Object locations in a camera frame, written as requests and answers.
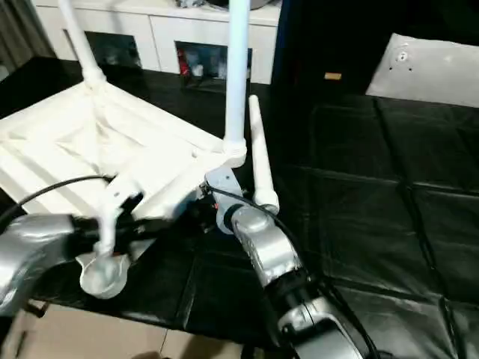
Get white plastic table top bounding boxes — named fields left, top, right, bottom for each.
left=0, top=73, right=248, bottom=301

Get black cabinet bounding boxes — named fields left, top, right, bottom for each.
left=271, top=0, right=479, bottom=98

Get white sideboard with glass doors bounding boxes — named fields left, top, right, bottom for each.
left=33, top=0, right=281, bottom=85

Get dark rounded robot foot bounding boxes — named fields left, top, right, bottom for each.
left=130, top=349, right=165, bottom=359

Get black left camera cable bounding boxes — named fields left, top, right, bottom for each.
left=0, top=175, right=113, bottom=225

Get black quilted mat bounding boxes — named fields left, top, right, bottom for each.
left=0, top=55, right=479, bottom=359

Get pale panel with holes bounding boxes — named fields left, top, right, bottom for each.
left=364, top=32, right=479, bottom=108

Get white plastic table leg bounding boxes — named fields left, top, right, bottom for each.
left=222, top=0, right=252, bottom=155
left=55, top=0, right=110, bottom=89
left=248, top=94, right=281, bottom=216

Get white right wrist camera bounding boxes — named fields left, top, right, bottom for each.
left=204, top=167, right=244, bottom=235

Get round grey dish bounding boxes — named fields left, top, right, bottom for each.
left=207, top=0, right=278, bottom=10

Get grey brown curtain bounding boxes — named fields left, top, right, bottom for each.
left=0, top=0, right=57, bottom=76

